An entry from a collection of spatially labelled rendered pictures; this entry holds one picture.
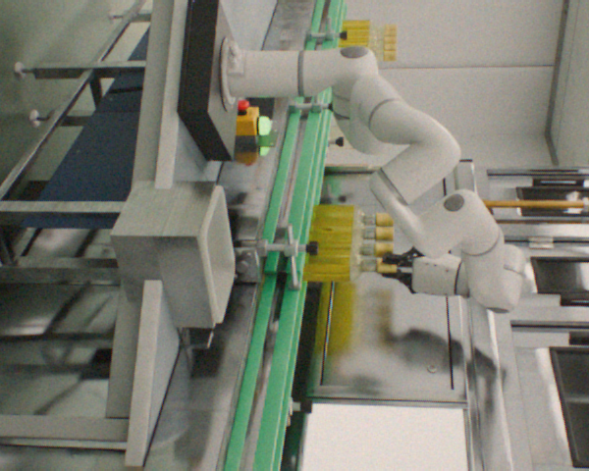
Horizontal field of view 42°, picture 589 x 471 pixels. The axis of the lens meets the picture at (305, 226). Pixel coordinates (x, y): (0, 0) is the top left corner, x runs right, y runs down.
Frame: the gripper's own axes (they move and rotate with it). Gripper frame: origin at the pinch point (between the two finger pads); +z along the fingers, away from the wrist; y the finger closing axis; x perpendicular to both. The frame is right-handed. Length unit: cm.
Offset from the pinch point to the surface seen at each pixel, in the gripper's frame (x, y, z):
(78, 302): 19, -15, 76
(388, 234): -9.6, 1.4, 3.5
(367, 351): 15.5, -12.7, 1.1
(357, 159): -513, -305, 177
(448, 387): 20.2, -12.8, -17.9
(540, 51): -603, -211, 18
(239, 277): 21.5, 7.6, 27.3
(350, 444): 40.6, -12.7, -3.1
